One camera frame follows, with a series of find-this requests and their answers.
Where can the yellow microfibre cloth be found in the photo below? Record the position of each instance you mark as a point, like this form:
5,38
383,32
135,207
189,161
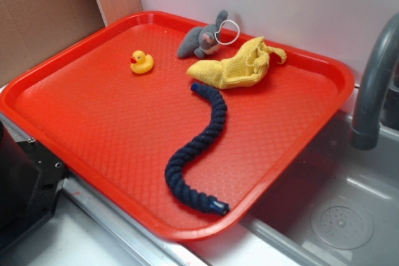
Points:
245,69

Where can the yellow rubber duck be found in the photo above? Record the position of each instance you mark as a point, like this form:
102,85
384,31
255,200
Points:
141,62

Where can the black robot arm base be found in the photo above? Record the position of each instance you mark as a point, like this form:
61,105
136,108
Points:
31,179

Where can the brown cardboard panel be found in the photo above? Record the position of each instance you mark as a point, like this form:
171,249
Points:
34,30

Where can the grey plastic toy sink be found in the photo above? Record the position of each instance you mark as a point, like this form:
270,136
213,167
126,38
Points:
334,205

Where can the grey plush elephant toy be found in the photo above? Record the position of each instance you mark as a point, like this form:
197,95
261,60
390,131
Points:
204,41

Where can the grey toy sink faucet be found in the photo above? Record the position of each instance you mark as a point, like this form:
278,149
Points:
377,99

